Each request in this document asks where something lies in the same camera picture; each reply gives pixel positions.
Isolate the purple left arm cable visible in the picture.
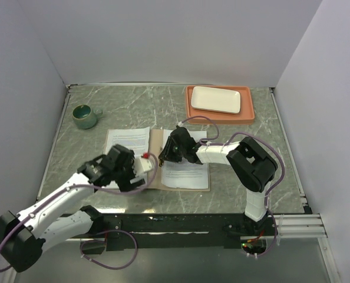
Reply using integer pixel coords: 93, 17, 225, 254
0, 153, 159, 274

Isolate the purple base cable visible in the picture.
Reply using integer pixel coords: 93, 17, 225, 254
80, 229, 139, 269

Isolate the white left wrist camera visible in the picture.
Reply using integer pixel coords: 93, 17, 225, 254
130, 152, 156, 185

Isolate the brown paper folder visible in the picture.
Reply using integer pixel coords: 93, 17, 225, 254
104, 129, 212, 192

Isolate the printed paper sheet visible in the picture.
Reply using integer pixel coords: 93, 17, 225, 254
104, 126, 151, 189
160, 130, 209, 190

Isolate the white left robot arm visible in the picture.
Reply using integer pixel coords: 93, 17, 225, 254
0, 144, 159, 273

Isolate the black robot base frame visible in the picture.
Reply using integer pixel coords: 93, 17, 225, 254
74, 213, 277, 251

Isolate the terracotta rectangular tray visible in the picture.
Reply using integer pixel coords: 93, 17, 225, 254
184, 85, 255, 125

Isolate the white rectangular plate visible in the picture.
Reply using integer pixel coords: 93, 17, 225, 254
191, 86, 241, 114

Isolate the green ceramic cup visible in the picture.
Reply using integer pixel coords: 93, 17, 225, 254
72, 104, 104, 130

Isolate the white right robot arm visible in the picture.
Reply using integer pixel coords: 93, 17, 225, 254
159, 126, 278, 235

